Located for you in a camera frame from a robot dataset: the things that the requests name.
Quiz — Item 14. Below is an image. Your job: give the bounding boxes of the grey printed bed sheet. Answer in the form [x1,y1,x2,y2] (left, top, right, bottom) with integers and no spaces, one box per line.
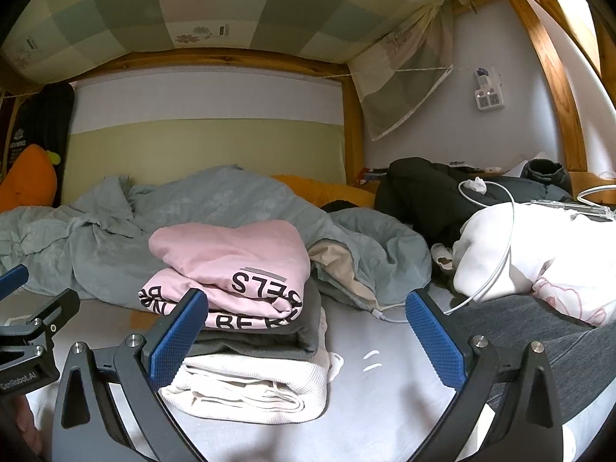
[0,284,578,462]

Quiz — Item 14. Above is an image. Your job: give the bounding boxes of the small white cloth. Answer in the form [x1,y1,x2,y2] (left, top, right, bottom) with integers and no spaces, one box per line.
[430,243,455,270]

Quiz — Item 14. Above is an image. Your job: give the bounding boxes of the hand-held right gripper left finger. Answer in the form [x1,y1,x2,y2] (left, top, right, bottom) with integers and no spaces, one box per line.
[52,288,210,462]

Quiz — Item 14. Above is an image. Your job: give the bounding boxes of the pink printed t-shirt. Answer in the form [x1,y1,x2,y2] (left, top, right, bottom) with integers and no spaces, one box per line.
[139,220,313,332]

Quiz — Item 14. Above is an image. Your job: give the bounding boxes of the person's leg in grey pants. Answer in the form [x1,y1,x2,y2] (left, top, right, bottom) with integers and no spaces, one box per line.
[450,293,616,444]

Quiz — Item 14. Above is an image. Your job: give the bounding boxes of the black jacket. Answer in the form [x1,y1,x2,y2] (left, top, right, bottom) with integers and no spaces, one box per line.
[374,158,574,251]

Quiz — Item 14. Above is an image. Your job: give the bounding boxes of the white hoodie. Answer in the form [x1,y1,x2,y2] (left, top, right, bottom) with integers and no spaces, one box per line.
[452,201,616,328]

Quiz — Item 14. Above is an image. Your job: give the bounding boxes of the clear plastic case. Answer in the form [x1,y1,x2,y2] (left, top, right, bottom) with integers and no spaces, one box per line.
[529,199,616,222]

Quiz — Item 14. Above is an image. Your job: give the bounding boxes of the white wall power strip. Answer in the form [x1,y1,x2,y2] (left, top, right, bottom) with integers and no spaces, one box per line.
[472,65,508,111]

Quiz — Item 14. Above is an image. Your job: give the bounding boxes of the dark grey folded garment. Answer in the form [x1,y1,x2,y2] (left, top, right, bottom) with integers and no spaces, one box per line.
[190,279,324,362]

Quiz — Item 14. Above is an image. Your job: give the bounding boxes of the grey quilt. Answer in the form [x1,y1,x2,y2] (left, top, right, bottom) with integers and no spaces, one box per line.
[0,164,432,311]

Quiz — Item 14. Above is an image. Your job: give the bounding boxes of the checked curtain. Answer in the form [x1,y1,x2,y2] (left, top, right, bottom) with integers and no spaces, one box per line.
[347,0,477,141]

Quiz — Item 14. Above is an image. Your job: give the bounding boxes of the orange yellow blanket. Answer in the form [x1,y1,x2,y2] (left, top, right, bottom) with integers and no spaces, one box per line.
[272,174,377,209]

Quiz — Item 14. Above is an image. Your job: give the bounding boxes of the person's left hand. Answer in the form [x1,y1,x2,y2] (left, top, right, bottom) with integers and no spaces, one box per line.
[16,396,45,456]

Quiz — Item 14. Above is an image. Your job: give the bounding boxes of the cream knit sweater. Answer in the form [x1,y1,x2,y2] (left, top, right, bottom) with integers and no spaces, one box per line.
[159,308,333,419]

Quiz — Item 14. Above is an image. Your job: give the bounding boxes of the orange carrot plush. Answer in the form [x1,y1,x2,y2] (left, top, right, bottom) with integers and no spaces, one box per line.
[0,143,62,213]

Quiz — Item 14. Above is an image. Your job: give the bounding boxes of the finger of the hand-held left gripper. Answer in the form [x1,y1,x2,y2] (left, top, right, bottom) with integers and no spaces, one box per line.
[0,290,81,347]
[0,264,30,301]

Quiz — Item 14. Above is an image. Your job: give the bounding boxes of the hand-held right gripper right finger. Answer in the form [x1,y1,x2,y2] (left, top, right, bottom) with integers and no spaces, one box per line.
[405,289,566,462]

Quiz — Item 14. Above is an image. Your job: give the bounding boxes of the white cable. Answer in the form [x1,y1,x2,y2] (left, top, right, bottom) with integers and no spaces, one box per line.
[370,178,518,323]

